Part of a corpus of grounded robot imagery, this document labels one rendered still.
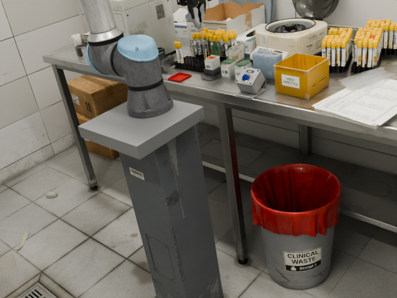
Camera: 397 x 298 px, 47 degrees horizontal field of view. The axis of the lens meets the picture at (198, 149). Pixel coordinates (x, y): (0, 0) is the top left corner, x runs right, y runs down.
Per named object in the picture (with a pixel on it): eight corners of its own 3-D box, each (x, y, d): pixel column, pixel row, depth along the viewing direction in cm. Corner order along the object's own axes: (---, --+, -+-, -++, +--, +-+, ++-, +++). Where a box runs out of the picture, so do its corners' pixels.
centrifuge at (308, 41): (242, 61, 187) (239, 32, 181) (289, 41, 202) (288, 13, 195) (286, 72, 170) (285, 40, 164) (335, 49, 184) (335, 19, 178)
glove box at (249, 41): (231, 55, 196) (228, 33, 191) (262, 38, 210) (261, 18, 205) (254, 58, 188) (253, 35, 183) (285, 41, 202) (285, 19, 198)
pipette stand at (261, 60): (251, 81, 167) (249, 55, 162) (262, 74, 171) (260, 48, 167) (275, 84, 161) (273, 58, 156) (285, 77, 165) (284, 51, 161)
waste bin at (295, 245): (238, 273, 204) (228, 193, 182) (283, 227, 226) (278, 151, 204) (315, 312, 180) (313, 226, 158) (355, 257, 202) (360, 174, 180)
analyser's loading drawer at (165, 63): (132, 64, 198) (129, 52, 196) (142, 58, 202) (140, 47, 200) (164, 70, 185) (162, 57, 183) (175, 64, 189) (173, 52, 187)
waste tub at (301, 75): (274, 93, 155) (272, 65, 150) (296, 79, 163) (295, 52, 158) (308, 100, 146) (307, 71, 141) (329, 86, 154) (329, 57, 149)
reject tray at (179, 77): (168, 80, 180) (167, 78, 180) (179, 74, 185) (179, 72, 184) (179, 82, 176) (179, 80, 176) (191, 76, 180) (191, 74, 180)
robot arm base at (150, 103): (143, 122, 139) (137, 93, 134) (119, 111, 150) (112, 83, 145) (182, 105, 147) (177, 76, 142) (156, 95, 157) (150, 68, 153)
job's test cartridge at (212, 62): (205, 74, 176) (203, 58, 173) (213, 70, 179) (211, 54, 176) (213, 75, 174) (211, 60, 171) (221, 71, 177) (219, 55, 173)
